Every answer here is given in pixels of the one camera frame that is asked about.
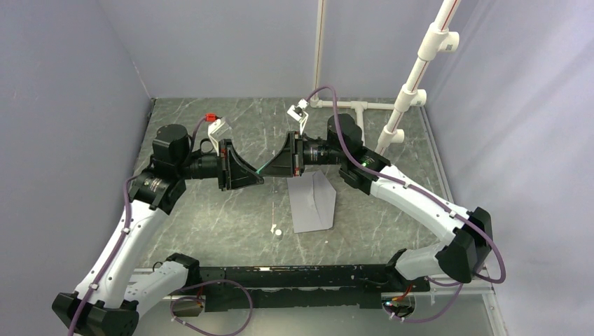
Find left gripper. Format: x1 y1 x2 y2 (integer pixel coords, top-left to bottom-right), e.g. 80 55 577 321
177 139 264 191

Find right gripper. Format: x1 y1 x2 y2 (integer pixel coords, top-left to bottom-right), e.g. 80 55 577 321
259 132 345 179

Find grey envelope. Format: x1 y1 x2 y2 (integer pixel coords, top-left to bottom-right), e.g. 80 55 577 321
286 171 336 234

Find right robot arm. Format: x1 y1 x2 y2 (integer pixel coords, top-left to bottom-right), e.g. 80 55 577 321
258 113 492 291

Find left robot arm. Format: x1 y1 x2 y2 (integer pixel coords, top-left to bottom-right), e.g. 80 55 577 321
52 124 263 335

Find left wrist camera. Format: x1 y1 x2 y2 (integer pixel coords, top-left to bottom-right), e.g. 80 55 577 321
205 113 233 155

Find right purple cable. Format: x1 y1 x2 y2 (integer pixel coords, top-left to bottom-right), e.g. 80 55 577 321
303 85 506 325

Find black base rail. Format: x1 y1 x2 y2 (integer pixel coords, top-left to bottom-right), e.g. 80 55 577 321
173 264 430 312

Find white PVC pipe frame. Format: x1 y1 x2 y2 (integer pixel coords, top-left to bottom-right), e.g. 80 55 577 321
310 0 461 152

